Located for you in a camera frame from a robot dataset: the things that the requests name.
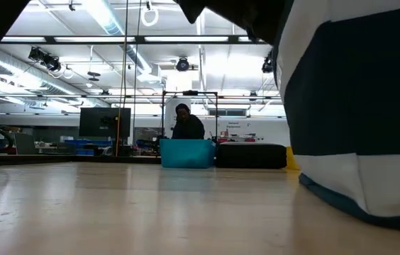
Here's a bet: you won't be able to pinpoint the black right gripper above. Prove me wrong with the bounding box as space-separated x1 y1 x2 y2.
173 0 288 46

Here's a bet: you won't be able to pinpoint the navy and white fabric basket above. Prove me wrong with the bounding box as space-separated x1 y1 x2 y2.
272 0 400 234

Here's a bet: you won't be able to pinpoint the teal plastic bin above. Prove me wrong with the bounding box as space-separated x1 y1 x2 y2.
159 138 217 169

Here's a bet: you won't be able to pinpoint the yellow plastic bin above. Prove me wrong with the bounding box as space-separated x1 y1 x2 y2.
284 146 302 171

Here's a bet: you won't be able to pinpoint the black round ceiling light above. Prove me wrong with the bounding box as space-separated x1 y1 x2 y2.
175 56 191 73

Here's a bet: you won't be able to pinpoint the person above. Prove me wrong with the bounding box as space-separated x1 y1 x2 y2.
170 103 206 140

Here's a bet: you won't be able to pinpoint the black monitor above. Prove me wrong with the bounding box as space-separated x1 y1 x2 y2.
79 107 132 139

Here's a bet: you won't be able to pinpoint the black double ceiling spotlight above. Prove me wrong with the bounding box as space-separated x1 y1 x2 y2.
28 45 62 73

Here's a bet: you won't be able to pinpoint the black first aid kit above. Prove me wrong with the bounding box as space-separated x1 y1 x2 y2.
215 142 288 170

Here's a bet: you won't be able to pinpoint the blue crates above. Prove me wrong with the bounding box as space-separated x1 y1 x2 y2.
64 139 113 157

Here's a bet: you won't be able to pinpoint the white hanging ring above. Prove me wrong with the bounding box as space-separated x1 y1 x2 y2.
140 6 160 28

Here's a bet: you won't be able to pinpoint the black overhead frame bar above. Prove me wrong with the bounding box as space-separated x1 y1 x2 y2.
0 34 270 45

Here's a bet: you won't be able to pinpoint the black tube stand frame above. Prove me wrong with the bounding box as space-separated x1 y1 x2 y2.
160 90 220 145

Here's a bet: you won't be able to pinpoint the black ceiling spotlight with cable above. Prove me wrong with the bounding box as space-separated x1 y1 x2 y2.
261 52 275 74

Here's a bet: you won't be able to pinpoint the orange hanging cable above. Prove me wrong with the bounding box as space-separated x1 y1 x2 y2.
114 0 130 157

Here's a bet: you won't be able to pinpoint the black metal table frame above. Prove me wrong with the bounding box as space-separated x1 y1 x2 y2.
0 152 162 168

